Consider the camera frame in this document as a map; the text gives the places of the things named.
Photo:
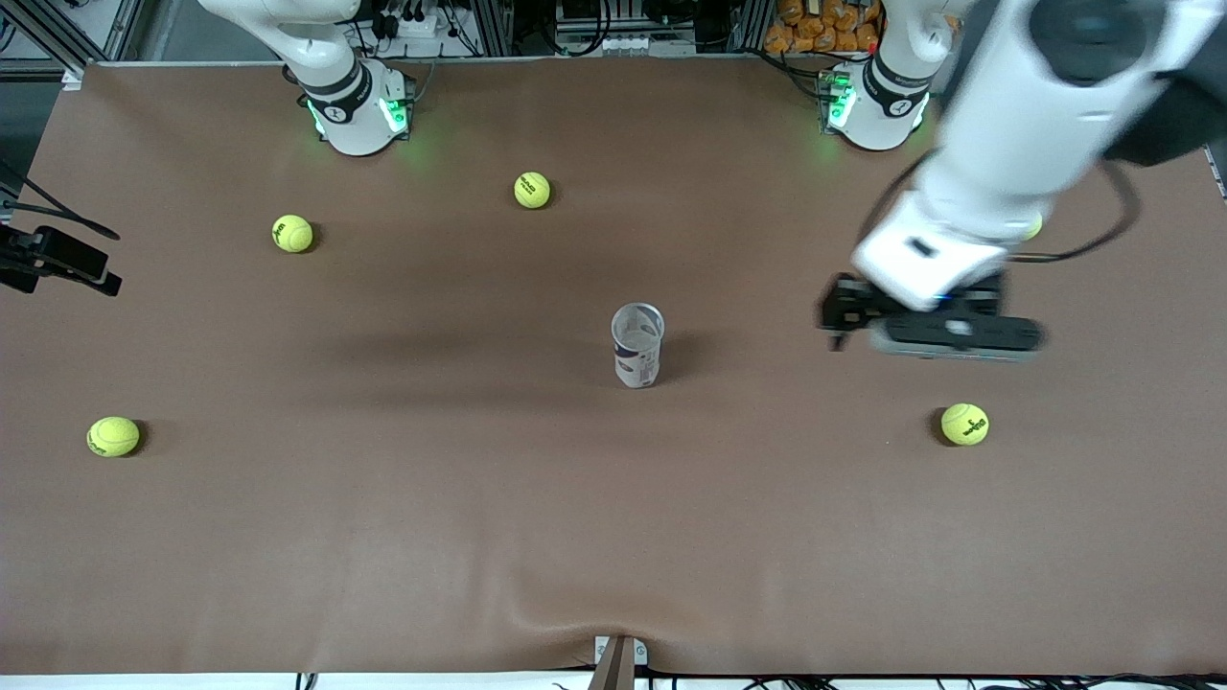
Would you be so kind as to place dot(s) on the clear tennis ball can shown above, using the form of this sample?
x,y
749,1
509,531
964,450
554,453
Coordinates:
x,y
637,350

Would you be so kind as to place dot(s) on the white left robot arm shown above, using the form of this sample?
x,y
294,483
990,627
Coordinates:
x,y
1016,115

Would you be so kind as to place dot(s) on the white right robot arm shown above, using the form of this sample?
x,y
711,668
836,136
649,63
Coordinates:
x,y
355,120

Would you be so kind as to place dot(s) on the yellow-green tennis ball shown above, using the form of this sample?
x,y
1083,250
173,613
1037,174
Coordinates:
x,y
532,190
113,436
1034,228
292,233
964,424

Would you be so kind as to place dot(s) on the orange packaged items pile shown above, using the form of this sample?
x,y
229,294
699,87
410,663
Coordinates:
x,y
815,27

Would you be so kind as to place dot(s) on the brown table cover sheet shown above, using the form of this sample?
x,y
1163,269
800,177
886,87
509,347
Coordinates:
x,y
613,537

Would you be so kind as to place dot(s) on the white terminal strip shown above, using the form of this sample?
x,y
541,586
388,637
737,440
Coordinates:
x,y
628,44

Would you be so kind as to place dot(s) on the white power strip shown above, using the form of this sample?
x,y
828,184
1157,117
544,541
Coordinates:
x,y
412,24

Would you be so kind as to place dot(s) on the aluminium frame profile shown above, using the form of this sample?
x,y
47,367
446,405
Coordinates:
x,y
57,38

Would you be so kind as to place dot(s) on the aluminium frame post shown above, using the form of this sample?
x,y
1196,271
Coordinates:
x,y
494,27
752,24

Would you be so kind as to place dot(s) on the grey metal mount bracket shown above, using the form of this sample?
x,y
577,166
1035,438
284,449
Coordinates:
x,y
618,661

